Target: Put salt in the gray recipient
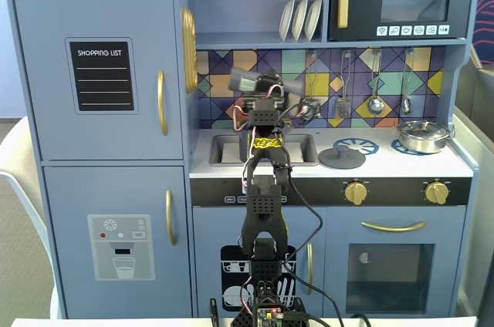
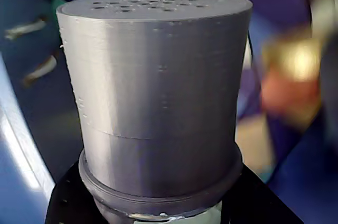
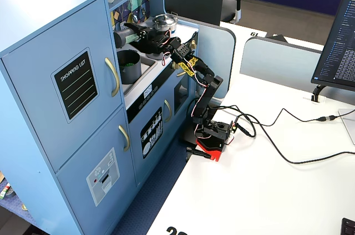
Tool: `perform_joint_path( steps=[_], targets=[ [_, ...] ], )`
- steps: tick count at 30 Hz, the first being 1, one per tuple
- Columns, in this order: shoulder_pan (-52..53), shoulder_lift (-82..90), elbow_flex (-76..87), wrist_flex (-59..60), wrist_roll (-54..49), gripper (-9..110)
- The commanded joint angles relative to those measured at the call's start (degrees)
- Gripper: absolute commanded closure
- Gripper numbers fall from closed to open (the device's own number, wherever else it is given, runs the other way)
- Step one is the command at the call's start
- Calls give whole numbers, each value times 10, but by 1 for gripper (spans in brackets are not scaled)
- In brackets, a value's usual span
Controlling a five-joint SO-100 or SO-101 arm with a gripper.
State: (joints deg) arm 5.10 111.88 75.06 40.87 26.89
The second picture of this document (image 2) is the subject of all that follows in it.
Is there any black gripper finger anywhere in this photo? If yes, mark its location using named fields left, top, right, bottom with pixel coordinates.
left=43, top=165, right=114, bottom=224
left=220, top=166, right=304, bottom=224

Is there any gray salt shaker green label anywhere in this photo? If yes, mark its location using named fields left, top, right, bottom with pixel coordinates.
left=55, top=0, right=251, bottom=224

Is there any gold toy faucet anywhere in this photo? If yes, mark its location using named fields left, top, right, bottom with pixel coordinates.
left=262, top=36, right=327, bottom=85

